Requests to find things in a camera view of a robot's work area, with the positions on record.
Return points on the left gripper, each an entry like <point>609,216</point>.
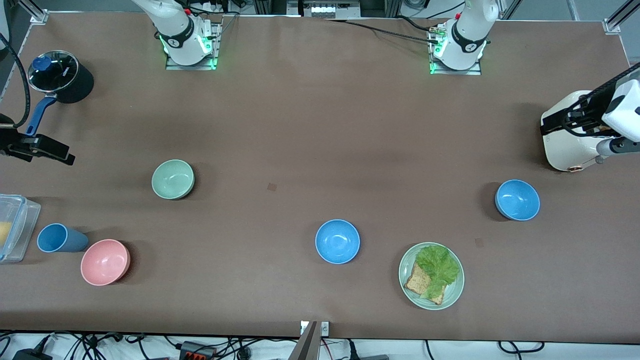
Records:
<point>592,109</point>

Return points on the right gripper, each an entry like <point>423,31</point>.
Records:
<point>11,145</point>

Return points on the blue bowl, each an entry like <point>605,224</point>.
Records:
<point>337,241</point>
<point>518,200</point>

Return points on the green bowl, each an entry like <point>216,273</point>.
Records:
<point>173,179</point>

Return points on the pink bowl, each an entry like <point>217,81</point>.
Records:
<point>105,262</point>

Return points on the white toaster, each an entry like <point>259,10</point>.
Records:
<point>565,150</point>

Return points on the clear container with blue rim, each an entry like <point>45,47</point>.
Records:
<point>22,220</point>

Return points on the glass pot lid blue knob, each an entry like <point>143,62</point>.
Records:
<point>52,71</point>

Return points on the yellow round food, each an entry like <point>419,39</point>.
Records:
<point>4,234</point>

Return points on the blue cup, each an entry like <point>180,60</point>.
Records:
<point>57,239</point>

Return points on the green lettuce leaf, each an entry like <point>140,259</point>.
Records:
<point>439,267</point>

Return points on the black power adapter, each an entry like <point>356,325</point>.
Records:
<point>32,355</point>

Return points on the green plate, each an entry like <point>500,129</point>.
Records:
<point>452,292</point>

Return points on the brown bread slice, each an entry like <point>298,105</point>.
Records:
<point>416,284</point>

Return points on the black red power strip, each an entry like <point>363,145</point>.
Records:
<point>197,351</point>

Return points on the metal control box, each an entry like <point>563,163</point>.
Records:
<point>325,9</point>

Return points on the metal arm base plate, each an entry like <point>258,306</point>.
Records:
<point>212,60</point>
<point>475,71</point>

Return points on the aluminium frame bracket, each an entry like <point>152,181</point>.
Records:
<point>620,17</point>
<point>35,12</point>

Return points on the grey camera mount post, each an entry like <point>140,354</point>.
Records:
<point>307,342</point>

